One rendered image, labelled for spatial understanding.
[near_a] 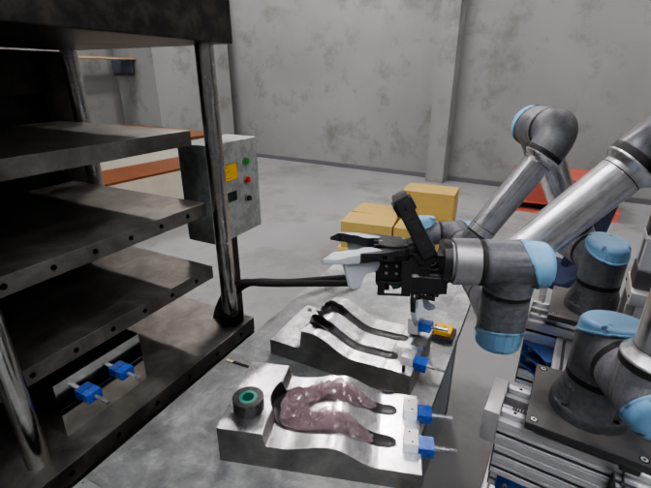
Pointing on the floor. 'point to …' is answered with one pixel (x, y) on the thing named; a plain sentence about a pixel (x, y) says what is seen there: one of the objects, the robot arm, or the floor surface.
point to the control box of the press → (191, 157)
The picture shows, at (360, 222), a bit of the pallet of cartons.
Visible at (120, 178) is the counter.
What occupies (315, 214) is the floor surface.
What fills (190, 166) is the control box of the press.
